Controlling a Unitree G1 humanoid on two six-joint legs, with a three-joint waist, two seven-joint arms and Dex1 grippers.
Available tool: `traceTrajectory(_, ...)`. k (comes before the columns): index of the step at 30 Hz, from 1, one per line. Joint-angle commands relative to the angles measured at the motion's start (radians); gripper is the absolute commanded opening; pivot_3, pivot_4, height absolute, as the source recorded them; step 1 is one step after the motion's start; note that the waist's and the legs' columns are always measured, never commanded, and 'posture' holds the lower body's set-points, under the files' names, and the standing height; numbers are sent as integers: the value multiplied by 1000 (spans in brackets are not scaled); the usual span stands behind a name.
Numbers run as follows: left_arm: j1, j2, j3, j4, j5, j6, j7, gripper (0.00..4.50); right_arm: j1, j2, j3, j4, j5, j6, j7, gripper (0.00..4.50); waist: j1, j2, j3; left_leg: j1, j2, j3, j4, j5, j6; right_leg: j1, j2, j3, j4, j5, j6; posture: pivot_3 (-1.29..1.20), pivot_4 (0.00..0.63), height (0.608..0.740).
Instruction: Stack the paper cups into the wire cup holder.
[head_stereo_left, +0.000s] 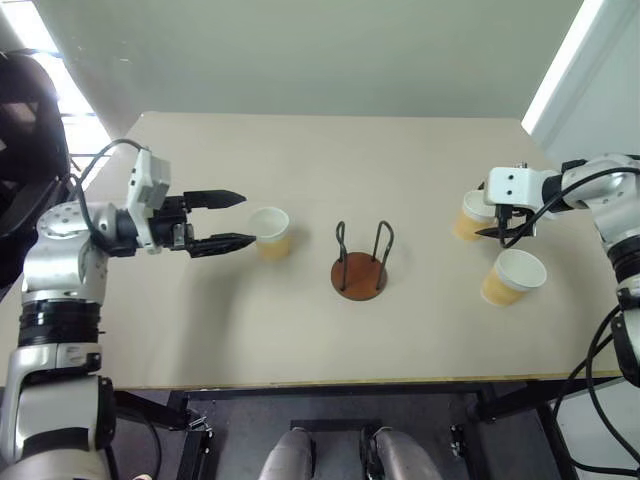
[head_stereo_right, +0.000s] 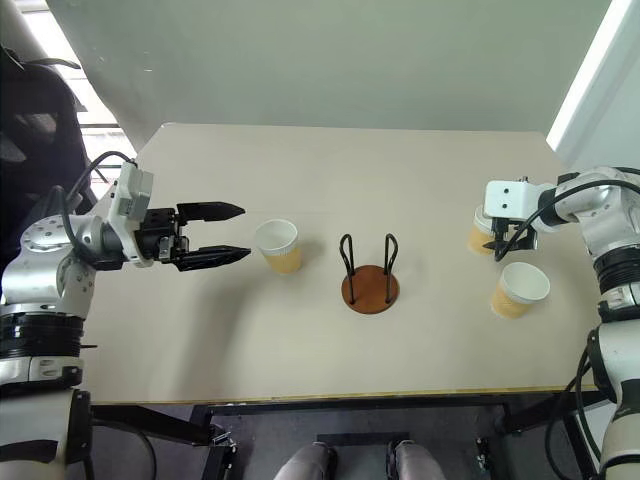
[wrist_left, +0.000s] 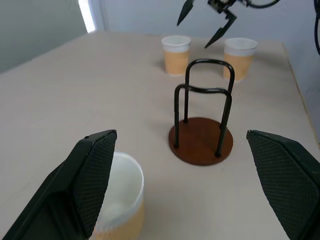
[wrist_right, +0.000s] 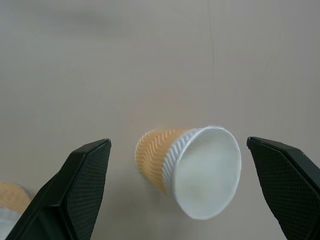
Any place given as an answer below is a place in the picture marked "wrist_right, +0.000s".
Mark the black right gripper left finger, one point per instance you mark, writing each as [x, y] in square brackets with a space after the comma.
[75, 190]

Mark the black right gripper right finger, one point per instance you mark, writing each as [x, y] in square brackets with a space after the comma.
[287, 185]

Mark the orange ripple paper cup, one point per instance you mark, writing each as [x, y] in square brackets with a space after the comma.
[200, 172]
[11, 200]

